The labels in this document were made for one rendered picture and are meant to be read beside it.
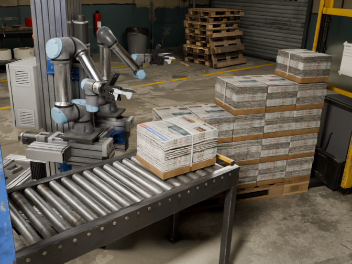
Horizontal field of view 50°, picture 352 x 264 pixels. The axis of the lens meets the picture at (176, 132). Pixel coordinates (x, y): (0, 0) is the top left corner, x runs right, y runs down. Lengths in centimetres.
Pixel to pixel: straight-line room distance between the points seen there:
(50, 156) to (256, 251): 160
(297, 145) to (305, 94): 48
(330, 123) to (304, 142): 61
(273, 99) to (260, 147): 43
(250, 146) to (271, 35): 769
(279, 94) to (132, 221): 185
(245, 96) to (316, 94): 69
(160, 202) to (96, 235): 36
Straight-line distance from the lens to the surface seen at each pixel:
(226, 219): 242
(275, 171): 349
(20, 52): 855
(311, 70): 336
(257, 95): 311
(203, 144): 213
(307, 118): 349
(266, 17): 1082
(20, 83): 288
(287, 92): 327
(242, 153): 322
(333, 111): 405
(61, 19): 270
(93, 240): 174
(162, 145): 197
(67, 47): 240
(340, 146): 403
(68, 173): 216
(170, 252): 284
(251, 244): 300
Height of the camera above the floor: 177
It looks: 21 degrees down
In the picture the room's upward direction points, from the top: 2 degrees clockwise
